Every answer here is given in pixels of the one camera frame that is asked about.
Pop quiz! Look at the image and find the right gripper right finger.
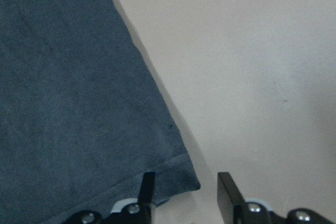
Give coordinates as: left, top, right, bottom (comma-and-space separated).
217, 172, 248, 224

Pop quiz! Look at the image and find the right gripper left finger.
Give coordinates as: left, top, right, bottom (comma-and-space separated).
137, 172, 155, 224

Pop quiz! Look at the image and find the black t-shirt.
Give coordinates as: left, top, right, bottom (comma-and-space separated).
1, 0, 200, 223

